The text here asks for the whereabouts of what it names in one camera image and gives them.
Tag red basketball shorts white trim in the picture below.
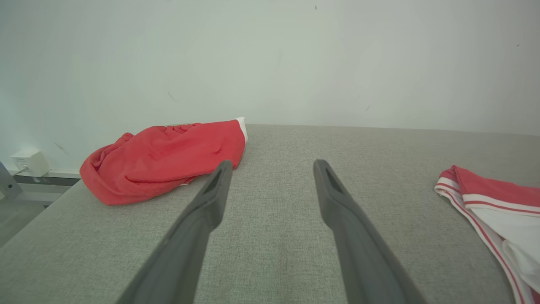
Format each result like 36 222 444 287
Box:
79 117 248 206

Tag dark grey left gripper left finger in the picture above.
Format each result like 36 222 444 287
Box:
116 160 234 304

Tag red basketball jersey white sleeves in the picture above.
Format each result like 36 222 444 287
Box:
434 165 540 304

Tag white power adapter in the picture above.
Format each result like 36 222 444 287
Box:
10 147 51 178

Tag grey metal bracket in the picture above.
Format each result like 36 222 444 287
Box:
0 162 23 201

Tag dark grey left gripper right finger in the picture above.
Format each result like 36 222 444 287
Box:
313 159 427 304

